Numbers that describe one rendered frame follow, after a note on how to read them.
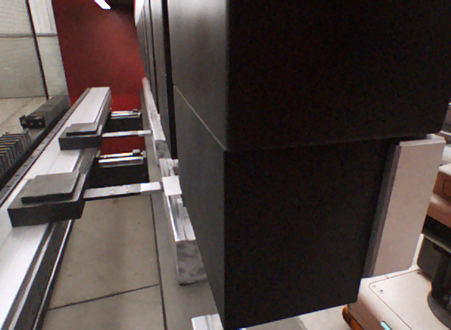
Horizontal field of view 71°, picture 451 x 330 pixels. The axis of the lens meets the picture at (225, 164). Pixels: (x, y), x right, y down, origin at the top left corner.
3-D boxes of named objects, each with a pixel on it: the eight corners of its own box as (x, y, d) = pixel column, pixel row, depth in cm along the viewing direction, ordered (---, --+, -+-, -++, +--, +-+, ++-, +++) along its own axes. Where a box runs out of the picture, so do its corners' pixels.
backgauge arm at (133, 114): (144, 132, 190) (141, 109, 185) (24, 141, 175) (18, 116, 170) (143, 129, 197) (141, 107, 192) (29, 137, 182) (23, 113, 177)
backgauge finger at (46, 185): (166, 208, 60) (165, 183, 58) (11, 227, 54) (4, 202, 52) (161, 181, 71) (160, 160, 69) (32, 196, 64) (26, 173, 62)
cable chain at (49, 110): (46, 127, 105) (44, 116, 104) (27, 129, 104) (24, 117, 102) (70, 102, 144) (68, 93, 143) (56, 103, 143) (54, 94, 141)
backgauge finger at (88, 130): (154, 143, 95) (152, 127, 93) (60, 151, 89) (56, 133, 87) (152, 132, 106) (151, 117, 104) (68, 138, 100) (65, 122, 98)
